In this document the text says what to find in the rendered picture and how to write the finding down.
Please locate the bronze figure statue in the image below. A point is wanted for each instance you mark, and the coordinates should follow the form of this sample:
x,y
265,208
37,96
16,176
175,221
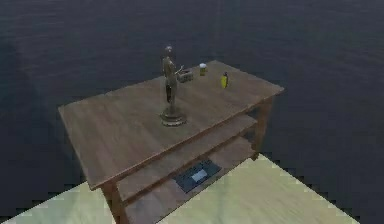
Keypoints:
x,y
170,80

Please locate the yellow spray bottle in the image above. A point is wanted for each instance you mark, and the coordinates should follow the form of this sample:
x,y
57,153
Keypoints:
x,y
224,81

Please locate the dark laptop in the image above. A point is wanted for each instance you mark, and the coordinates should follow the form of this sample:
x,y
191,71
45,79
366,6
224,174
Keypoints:
x,y
196,175

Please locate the brown wooden shelf table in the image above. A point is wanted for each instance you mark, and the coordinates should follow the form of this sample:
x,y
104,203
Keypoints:
x,y
116,133

